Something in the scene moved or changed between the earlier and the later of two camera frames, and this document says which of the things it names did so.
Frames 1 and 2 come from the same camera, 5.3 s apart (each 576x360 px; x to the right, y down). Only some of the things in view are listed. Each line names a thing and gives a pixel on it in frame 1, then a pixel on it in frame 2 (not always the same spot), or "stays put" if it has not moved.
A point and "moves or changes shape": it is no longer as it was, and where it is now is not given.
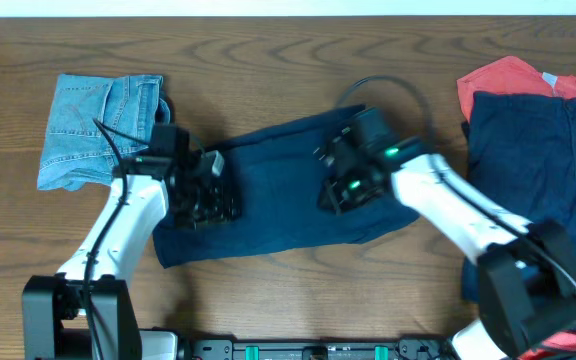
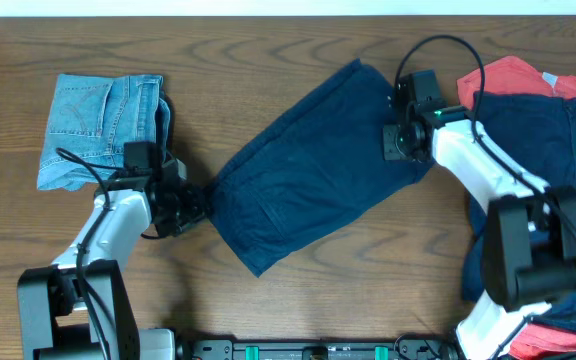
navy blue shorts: [279, 174] moves or changes shape
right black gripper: [338, 167] -> [393, 141]
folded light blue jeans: [93, 122] stays put
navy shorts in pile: [545, 157] stays put
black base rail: [355, 348] stays put
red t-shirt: [505, 75] stays put
